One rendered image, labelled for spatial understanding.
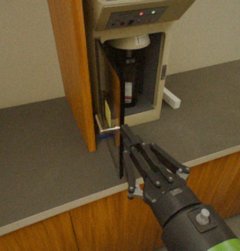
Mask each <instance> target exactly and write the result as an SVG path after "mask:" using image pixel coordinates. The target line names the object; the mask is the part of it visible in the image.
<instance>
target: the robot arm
mask: <svg viewBox="0 0 240 251"><path fill-rule="evenodd" d="M120 135H121V136H122V138H123V146H124V147H125V149H126V150H125V151H123V165H124V170H125V175H126V179H127V182H128V199H129V200H132V199H134V197H137V198H142V199H143V201H144V202H145V203H146V204H148V205H149V207H150V209H151V210H152V211H153V213H154V215H155V217H156V218H157V220H158V222H159V224H160V226H161V228H162V230H163V231H162V234H161V239H162V241H163V243H164V245H165V247H166V248H167V250H168V251H240V240H239V239H238V238H237V237H236V235H235V234H234V233H233V231H232V230H231V229H230V228H229V226H228V225H227V224H226V223H225V222H224V220H223V219H222V218H221V217H220V216H219V215H218V213H217V212H216V210H215V209H214V208H213V207H212V206H211V205H209V204H202V202H201V200H199V198H198V197H197V195H196V194H195V193H194V192H193V190H192V189H191V188H189V187H188V186H187V183H186V180H187V179H188V177H189V174H190V171H191V169H190V168H189V167H188V166H186V165H183V164H181V163H179V162H178V161H177V160H175V159H174V158H173V157H171V156H170V155H169V154H168V153H166V152H165V151H164V150H163V149H161V148H160V147H159V146H158V145H157V144H156V143H154V142H151V143H150V144H146V143H144V142H143V140H142V139H141V138H140V137H139V136H138V135H135V134H134V133H133V131H132V130H131V129H130V127H129V126H128V125H127V124H123V125H121V127H120ZM139 151H140V154H141V155H142V156H143V158H144V159H145V161H146V162H147V164H148V165H149V167H150V168H149V167H148V165H147V164H146V163H145V161H144V160H143V158H142V157H141V155H140V154H139ZM131 160H132V162H133V163H134V165H135V166H136V168H137V169H138V171H139V173H140V175H141V177H142V178H143V182H144V186H143V190H141V189H140V186H139V184H138V183H136V177H135V174H134V170H133V166H132V163H131ZM161 163H162V164H161ZM166 168H167V169H168V170H169V171H170V172H171V173H170V172H168V171H167V169H166Z"/></svg>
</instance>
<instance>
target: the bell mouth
mask: <svg viewBox="0 0 240 251"><path fill-rule="evenodd" d="M107 42H108V44H109V45H111V46H112V47H115V48H119V49H127V50H132V49H140V48H144V47H146V46H148V45H149V44H150V39H149V36H148V34H146V35H139V36H131V37H127V38H120V39H111V40H108V41H107Z"/></svg>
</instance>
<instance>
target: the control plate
mask: <svg viewBox="0 0 240 251"><path fill-rule="evenodd" d="M167 8H168V6H166V7H156V8H146V9H140V10H135V11H125V12H115V13H111V16H110V18H109V21H108V23H107V25H106V28H105V30H107V29H115V28H120V27H124V26H133V25H141V24H149V23H155V22H157V21H158V20H159V19H160V17H161V16H162V14H163V13H164V11H165V10H166V9H167ZM152 11H155V12H154V13H152ZM140 13H143V14H142V15H140ZM152 18H153V21H152V20H151V19H152ZM145 19H147V21H145ZM130 20H134V22H133V23H132V24H128V23H129V21H130ZM138 20H140V22H138ZM121 22H124V24H123V25H121V24H120V23H121ZM113 23H115V25H112V24H113Z"/></svg>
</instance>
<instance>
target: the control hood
mask: <svg viewBox="0 0 240 251"><path fill-rule="evenodd" d="M195 1H196V0H115V1H106V0H91V8H92V24H93V29H94V31H95V32H98V31H106V30H105V28H106V25H107V23H108V21H109V18H110V16H111V13H115V12H125V11H135V10H140V9H146V8H156V7H166V6H168V8H167V9H166V10H165V11H164V13H163V14H162V16H161V17H160V19H159V20H158V21H157V22H155V23H149V24H157V23H162V22H167V21H175V20H179V19H180V18H181V17H182V15H183V14H184V13H185V12H186V11H187V10H188V9H189V8H190V6H191V5H192V4H193V3H194V2H195ZM149 24H141V25H149ZM133 26H140V25H133ZM127 27H132V26H124V27H120V28H115V29H122V28H127ZM115 29H107V30H115Z"/></svg>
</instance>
